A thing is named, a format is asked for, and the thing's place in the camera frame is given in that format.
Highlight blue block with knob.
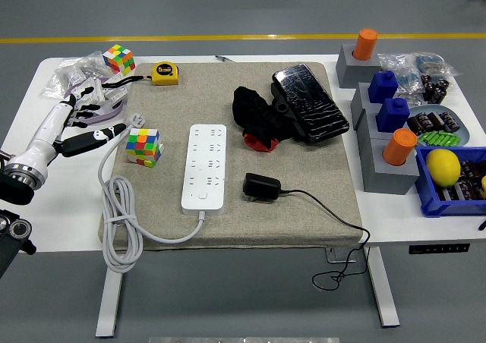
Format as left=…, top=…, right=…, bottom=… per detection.
left=367, top=70, right=399, bottom=104
left=375, top=97, right=411, bottom=134

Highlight grey metal table bracket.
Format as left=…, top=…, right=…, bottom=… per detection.
left=325, top=247, right=358, bottom=263

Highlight yellow lemon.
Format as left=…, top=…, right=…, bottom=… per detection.
left=425, top=148, right=462, bottom=187

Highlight black table control panel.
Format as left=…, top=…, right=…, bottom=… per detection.
left=409, top=244, right=471, bottom=255

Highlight dark capacitors pile on plate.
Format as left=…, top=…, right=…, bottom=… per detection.
left=406, top=111, right=461, bottom=136

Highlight black wrapped flat box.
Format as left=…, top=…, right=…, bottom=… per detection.
left=271, top=63, right=351, bottom=143

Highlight white wall socket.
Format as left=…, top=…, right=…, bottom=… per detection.
left=100, top=83, right=128, bottom=107
left=71, top=77, right=106, bottom=109

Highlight black power adapter with cord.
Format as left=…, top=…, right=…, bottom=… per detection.
left=241, top=172, right=372, bottom=291

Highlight black cloth with red trim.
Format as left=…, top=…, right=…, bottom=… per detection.
left=232, top=85, right=301, bottom=153

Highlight white power strip with cable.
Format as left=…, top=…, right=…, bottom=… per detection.
left=97, top=113, right=228, bottom=275

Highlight blue plastic bin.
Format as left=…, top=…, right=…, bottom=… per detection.
left=414, top=146, right=486, bottom=218

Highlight dark capacitors pile in bin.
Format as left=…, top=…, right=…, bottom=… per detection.
left=436, top=159, right=486, bottom=202

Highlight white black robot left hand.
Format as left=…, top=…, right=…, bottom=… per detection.
left=14, top=87, right=128, bottom=169

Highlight yellow tape measure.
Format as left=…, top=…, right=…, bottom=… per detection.
left=101, top=61, right=179, bottom=90

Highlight green batteries pile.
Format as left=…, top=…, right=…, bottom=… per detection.
left=417, top=130, right=462, bottom=147

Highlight purple plastic basket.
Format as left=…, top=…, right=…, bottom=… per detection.
left=63, top=76, right=128, bottom=124

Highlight white table leg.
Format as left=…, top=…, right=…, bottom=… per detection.
left=94, top=250, right=125, bottom=338
left=364, top=246, right=401, bottom=329

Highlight clear plastic bags of parts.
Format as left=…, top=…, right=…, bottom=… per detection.
left=40, top=51, right=126, bottom=100

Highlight black plastic bracket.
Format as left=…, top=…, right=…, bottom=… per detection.
left=270, top=81, right=305, bottom=141

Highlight pale grey plate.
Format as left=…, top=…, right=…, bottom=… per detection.
left=406, top=105, right=472, bottom=149

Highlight clear bag of dark capacitors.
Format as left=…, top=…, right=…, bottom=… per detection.
left=419, top=72, right=453, bottom=105

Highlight clear bag of blue parts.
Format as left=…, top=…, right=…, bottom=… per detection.
left=377, top=51, right=426, bottom=107

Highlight grey-brown fabric mat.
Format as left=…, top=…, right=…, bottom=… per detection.
left=99, top=61, right=364, bottom=251

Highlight grey block holder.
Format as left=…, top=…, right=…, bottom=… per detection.
left=350, top=81, right=377, bottom=131
left=360, top=137, right=421, bottom=196
left=356, top=108, right=387, bottom=162
left=335, top=43, right=383, bottom=89

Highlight orange cylinder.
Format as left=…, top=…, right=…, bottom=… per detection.
left=382, top=127, right=418, bottom=166
left=352, top=28, right=379, bottom=61

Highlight colourful puzzle cube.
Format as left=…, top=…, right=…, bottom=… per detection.
left=102, top=43, right=137, bottom=74
left=125, top=127, right=162, bottom=168

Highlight clear bag of blue discs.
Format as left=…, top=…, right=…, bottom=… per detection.
left=413, top=52, right=462, bottom=77

